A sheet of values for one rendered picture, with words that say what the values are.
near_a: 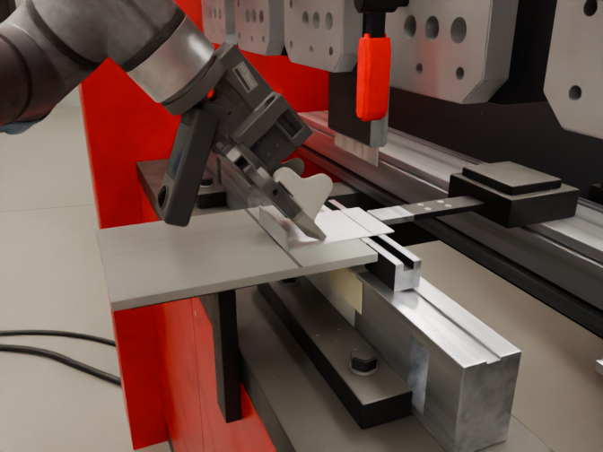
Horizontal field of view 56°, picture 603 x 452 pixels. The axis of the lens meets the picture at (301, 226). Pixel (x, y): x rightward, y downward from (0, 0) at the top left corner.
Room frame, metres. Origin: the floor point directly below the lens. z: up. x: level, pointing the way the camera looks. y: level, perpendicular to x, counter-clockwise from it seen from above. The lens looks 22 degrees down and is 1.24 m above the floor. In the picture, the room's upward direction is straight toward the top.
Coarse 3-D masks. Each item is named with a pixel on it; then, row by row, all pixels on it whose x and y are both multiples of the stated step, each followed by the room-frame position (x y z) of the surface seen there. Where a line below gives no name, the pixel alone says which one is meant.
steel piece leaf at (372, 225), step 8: (352, 208) 0.65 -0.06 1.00; (360, 208) 0.65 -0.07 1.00; (352, 216) 0.62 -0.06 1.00; (360, 216) 0.62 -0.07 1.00; (368, 216) 0.62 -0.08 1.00; (360, 224) 0.60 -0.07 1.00; (368, 224) 0.60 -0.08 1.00; (376, 224) 0.60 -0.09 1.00; (384, 224) 0.60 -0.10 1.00; (376, 232) 0.57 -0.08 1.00; (384, 232) 0.57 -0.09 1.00; (392, 232) 0.58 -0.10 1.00
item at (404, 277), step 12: (336, 204) 0.67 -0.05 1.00; (372, 240) 0.58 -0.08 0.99; (384, 240) 0.56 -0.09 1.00; (384, 252) 0.53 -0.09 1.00; (396, 252) 0.54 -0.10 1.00; (408, 252) 0.53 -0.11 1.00; (372, 264) 0.54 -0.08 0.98; (384, 264) 0.52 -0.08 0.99; (396, 264) 0.50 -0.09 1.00; (408, 264) 0.51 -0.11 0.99; (420, 264) 0.51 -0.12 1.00; (384, 276) 0.52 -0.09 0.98; (396, 276) 0.50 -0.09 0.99; (408, 276) 0.50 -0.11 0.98; (396, 288) 0.50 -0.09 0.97; (408, 288) 0.50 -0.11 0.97
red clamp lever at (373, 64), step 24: (360, 0) 0.44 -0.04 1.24; (384, 0) 0.44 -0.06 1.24; (408, 0) 0.45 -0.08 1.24; (384, 24) 0.44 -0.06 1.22; (360, 48) 0.44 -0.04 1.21; (384, 48) 0.44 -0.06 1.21; (360, 72) 0.44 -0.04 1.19; (384, 72) 0.44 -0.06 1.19; (360, 96) 0.44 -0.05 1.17; (384, 96) 0.44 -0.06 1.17
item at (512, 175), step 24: (480, 168) 0.72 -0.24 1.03; (504, 168) 0.72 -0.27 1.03; (528, 168) 0.72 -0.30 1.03; (456, 192) 0.72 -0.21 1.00; (480, 192) 0.68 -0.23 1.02; (504, 192) 0.65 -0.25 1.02; (528, 192) 0.65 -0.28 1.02; (552, 192) 0.65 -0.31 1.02; (576, 192) 0.66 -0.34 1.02; (384, 216) 0.62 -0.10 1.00; (408, 216) 0.62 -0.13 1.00; (432, 216) 0.63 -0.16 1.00; (504, 216) 0.63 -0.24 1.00; (528, 216) 0.64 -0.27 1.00; (552, 216) 0.65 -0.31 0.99
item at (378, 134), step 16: (336, 80) 0.64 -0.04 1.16; (352, 80) 0.60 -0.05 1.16; (336, 96) 0.64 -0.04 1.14; (352, 96) 0.60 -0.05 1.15; (336, 112) 0.64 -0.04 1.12; (352, 112) 0.60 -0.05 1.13; (336, 128) 0.63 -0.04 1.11; (352, 128) 0.60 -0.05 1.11; (368, 128) 0.57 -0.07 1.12; (384, 128) 0.57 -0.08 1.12; (336, 144) 0.65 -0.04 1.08; (352, 144) 0.62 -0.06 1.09; (368, 144) 0.57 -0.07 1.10; (384, 144) 0.57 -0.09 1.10; (368, 160) 0.58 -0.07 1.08
